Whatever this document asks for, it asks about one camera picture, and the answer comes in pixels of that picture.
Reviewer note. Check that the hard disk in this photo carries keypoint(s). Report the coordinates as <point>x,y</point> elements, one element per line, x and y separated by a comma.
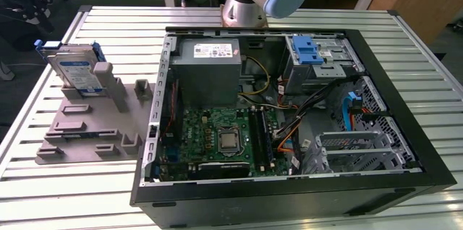
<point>78,75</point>

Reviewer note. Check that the silver disk bay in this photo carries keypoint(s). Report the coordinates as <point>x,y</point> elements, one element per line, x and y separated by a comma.
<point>348,151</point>

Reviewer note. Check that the grey stand foot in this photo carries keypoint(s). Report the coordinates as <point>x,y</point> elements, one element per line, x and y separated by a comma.
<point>6,74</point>

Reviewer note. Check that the grey parts rack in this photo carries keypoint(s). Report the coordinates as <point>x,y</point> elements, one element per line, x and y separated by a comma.
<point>94,121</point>

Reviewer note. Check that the grey power supply unit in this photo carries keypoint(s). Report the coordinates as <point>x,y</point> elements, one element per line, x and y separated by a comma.
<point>206,83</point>

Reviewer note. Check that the green motherboard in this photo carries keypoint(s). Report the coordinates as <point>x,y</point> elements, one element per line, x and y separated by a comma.
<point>202,121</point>

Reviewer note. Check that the silver CPU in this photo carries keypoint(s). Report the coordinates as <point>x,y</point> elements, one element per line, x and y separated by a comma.
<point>229,140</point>

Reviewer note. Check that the black CPU socket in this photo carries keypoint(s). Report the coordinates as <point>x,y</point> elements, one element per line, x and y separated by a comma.
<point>218,154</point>

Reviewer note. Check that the blue plastic drive latch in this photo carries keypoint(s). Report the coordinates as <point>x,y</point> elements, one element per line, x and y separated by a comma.
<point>306,51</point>

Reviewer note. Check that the black RAM slot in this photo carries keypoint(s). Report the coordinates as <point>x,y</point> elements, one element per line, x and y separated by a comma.
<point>257,137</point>

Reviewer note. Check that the black graphics card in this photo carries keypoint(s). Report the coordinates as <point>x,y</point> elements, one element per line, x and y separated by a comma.
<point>221,169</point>

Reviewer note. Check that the silver optical drive cage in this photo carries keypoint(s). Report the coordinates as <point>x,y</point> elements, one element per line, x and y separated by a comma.
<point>326,72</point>

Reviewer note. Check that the black PC case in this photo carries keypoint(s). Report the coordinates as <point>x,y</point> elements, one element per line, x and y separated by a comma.
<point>253,200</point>

